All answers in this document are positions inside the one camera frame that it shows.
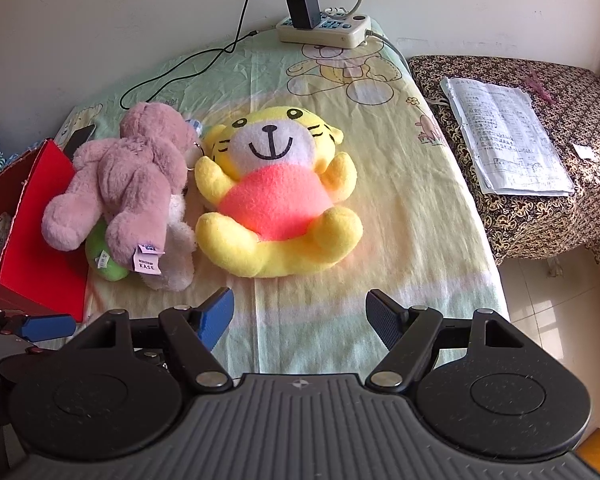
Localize black charger plug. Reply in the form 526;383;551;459
286;0;322;31

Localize yellow tiger plush toy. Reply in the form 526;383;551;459
194;106;365;279

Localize stack of printed papers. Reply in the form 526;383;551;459
440;76;576;197

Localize black charger cable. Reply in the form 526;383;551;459
119;0;311;111

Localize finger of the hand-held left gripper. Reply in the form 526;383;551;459
0;310;77;342

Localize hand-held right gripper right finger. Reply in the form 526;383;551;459
365;289;531;394

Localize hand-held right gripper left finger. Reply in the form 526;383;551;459
65;287;236;395

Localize pink plush rabbit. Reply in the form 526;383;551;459
41;101;199;277

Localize black phone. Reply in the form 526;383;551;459
62;124;97;158

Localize white power strip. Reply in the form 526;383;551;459
276;10;372;50

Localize grey power cord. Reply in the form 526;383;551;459
365;29;413;71

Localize red cardboard box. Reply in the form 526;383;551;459
0;139;88;323

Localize bear print sheet covered desktop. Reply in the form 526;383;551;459
55;15;511;376

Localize white plush rabbit checked ears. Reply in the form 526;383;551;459
142;117;206;292

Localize floral covered side table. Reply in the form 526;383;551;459
409;55;600;267

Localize green plush toy tan face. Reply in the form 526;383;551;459
85;220;131;282

